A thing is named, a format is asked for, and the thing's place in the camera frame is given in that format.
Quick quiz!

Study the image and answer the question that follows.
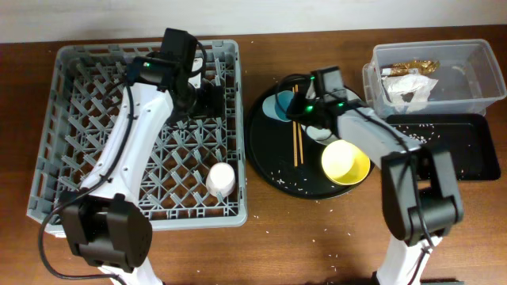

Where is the gold foil wrapper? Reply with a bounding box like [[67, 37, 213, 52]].
[[381, 60, 440, 77]]

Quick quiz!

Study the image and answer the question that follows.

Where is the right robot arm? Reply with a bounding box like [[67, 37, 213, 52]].
[[278, 66, 464, 284]]

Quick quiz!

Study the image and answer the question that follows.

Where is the pink and white cup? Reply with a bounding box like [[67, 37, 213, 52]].
[[205, 162, 235, 198]]

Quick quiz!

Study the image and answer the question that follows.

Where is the wooden chopstick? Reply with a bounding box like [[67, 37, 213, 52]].
[[294, 84, 305, 165], [292, 85, 298, 168]]

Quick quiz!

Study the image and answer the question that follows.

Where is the light blue plastic cup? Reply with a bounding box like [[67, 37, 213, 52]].
[[262, 90, 294, 122]]

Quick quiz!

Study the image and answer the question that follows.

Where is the grey plastic dishwasher rack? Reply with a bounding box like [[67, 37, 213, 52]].
[[27, 40, 247, 236]]

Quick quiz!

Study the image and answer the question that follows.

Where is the black rectangular tray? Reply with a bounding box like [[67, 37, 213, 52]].
[[386, 113, 501, 181]]

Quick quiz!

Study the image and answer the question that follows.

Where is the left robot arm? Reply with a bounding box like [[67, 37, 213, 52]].
[[55, 28, 224, 284]]

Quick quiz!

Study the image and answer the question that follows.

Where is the yellow plastic bowl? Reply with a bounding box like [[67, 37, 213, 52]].
[[321, 140, 372, 185]]

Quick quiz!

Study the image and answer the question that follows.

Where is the white round plate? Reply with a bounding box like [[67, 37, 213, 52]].
[[300, 87, 362, 146]]

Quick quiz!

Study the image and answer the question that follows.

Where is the crumpled white paper waste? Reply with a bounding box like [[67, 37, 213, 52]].
[[383, 74, 438, 114]]

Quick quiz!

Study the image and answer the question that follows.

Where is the round black tray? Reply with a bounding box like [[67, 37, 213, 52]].
[[244, 79, 357, 200]]

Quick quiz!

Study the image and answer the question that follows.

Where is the clear plastic waste bin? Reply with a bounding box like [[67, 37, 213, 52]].
[[362, 39, 506, 118]]

